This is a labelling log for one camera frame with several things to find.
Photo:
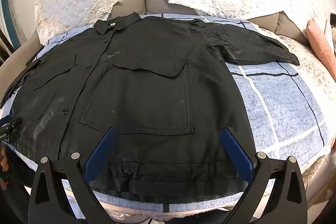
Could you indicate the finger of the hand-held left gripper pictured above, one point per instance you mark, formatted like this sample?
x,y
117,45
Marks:
x,y
15,125

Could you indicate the blue upright panel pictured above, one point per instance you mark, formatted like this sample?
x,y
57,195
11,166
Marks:
x,y
5,19

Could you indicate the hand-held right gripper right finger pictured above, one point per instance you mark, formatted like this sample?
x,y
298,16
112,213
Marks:
x,y
236,153

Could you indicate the pink cushion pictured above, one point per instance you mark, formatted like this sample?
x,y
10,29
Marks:
x,y
323,43

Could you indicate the black jacket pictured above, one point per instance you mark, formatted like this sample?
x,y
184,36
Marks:
x,y
147,98

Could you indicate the blue plaid blanket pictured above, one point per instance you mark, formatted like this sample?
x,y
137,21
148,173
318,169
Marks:
x,y
275,108

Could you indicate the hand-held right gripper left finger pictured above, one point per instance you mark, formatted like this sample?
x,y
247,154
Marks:
x,y
99,153

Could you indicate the person's left hand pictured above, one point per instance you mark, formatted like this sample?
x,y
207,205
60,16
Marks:
x,y
3,161

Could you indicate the beige lace seat cover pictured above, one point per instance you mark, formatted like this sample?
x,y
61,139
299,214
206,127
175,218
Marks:
x,y
315,77

